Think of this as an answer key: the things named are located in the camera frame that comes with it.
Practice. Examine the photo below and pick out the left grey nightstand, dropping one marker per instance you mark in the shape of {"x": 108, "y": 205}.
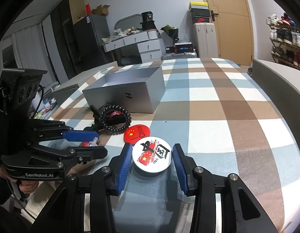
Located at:
{"x": 65, "y": 90}

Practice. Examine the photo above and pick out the small red clear clip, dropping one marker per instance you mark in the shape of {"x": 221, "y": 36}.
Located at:
{"x": 92, "y": 143}

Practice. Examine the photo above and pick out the grey nightstand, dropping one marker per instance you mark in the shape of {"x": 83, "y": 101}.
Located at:
{"x": 65, "y": 90}
{"x": 282, "y": 85}

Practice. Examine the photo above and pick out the white dresser desk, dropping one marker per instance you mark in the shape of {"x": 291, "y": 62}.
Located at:
{"x": 149, "y": 43}

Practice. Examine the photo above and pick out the wooden shoe rack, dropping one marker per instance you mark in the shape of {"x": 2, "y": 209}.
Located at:
{"x": 285, "y": 39}

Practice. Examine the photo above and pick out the wooden door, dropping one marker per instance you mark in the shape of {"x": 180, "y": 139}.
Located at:
{"x": 232, "y": 21}

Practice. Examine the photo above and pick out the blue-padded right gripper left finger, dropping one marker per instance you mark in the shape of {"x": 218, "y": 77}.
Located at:
{"x": 64, "y": 211}

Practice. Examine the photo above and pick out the white upright suitcase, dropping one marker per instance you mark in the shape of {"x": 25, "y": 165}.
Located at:
{"x": 205, "y": 40}

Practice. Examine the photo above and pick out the yellow shoe box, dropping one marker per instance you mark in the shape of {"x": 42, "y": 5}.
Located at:
{"x": 198, "y": 5}

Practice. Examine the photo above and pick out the grey open cardboard box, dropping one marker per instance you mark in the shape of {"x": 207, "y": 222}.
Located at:
{"x": 138, "y": 91}

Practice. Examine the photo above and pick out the silver flat suitcase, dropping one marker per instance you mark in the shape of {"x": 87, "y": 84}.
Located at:
{"x": 169, "y": 56}

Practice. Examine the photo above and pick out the black camera module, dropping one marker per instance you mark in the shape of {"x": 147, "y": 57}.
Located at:
{"x": 18, "y": 87}

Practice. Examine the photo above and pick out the person's left hand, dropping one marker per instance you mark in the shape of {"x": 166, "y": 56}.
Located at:
{"x": 26, "y": 187}

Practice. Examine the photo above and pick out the red I China badge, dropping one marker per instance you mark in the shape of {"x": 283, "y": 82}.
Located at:
{"x": 135, "y": 133}

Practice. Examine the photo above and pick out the black red flat box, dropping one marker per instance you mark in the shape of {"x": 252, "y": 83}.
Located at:
{"x": 183, "y": 47}

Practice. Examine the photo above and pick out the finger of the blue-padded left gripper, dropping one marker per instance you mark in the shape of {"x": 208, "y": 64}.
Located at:
{"x": 81, "y": 154}
{"x": 79, "y": 135}

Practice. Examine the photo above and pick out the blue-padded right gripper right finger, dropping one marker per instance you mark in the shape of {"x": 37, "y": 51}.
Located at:
{"x": 241, "y": 211}

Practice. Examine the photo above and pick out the right grey nightstand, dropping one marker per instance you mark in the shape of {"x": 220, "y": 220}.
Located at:
{"x": 282, "y": 85}

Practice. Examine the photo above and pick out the white China flag badge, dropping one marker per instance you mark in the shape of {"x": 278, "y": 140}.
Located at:
{"x": 152, "y": 155}

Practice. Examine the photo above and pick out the black red shoe box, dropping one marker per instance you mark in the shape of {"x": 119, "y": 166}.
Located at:
{"x": 200, "y": 16}

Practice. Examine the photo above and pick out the black refrigerator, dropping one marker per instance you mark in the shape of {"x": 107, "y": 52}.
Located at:
{"x": 90, "y": 32}

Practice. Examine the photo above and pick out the plaid checkered bedspread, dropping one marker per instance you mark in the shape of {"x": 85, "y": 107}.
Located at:
{"x": 228, "y": 124}

